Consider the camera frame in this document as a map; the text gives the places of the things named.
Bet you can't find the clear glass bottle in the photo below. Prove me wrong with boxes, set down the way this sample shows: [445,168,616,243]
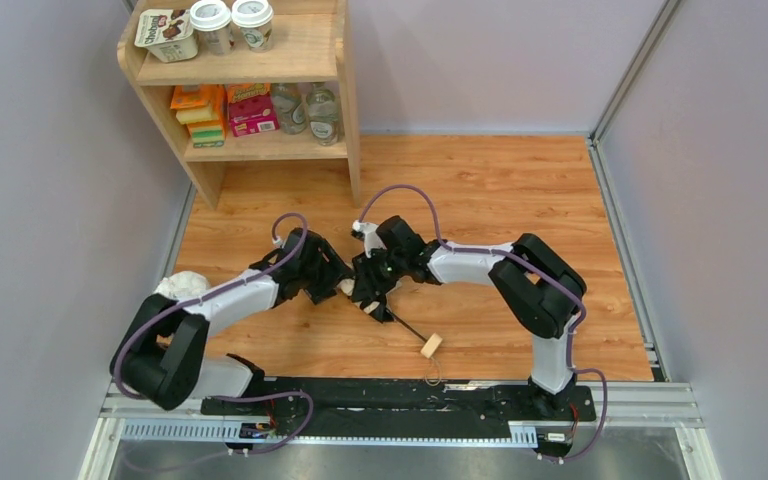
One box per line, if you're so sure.
[270,83,307,135]
[305,82,340,146]

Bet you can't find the white lidded cup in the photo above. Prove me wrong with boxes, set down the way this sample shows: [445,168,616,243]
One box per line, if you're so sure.
[190,0,234,56]
[231,0,274,53]

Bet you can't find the white crumpled plastic bag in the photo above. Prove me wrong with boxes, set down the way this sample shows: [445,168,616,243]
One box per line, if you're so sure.
[154,271,211,300]

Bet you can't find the right clear glass bottle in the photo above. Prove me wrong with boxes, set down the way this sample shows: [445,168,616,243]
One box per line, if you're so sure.
[305,82,340,146]

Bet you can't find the beige folding umbrella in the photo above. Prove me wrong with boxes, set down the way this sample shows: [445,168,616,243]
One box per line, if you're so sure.
[338,279,443,387]

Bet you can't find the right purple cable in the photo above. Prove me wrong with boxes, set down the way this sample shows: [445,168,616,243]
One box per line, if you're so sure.
[356,184,609,463]

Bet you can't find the pink orange snack box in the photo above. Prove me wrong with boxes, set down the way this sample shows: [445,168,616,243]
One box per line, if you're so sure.
[225,83,279,137]

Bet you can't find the left white lidded cup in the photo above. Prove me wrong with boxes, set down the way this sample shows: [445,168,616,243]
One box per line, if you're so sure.
[190,0,234,56]

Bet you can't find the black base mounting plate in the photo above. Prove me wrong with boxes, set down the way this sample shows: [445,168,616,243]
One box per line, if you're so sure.
[200,377,598,439]

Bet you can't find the Chobani yogurt tub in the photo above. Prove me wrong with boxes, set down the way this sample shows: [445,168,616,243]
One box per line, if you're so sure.
[134,9,199,63]

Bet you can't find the left clear glass bottle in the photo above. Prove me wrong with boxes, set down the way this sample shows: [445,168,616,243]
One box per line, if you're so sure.
[270,83,307,135]

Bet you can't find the right white lidded cup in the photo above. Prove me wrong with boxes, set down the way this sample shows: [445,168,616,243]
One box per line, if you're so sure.
[231,0,274,53]

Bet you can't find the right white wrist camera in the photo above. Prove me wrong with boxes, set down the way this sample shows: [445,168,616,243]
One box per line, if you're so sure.
[351,220,386,258]

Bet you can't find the aluminium frame rail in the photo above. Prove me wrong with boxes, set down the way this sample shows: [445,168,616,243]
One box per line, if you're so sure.
[80,380,721,479]

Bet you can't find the wooden shelf unit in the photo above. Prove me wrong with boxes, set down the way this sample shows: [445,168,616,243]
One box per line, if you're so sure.
[117,1,361,208]

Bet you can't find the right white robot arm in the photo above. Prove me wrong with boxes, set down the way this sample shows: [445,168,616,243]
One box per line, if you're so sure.
[350,216,587,400]

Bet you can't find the orange sponge pack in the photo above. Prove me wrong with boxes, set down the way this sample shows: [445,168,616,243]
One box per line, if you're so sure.
[170,84,227,148]

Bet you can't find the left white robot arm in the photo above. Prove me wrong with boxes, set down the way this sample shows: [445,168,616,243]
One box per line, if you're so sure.
[109,227,353,410]

